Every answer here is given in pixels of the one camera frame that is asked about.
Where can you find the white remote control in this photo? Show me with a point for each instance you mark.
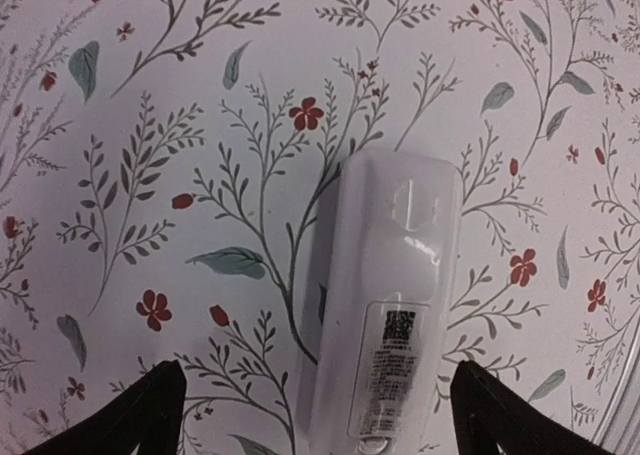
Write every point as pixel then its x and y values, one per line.
pixel 395 240

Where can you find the floral patterned table mat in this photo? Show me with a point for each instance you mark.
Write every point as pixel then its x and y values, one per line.
pixel 169 179

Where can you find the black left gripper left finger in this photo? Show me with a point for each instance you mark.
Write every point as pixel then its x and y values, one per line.
pixel 146 418

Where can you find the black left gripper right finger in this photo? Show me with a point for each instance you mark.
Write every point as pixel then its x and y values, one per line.
pixel 490 418

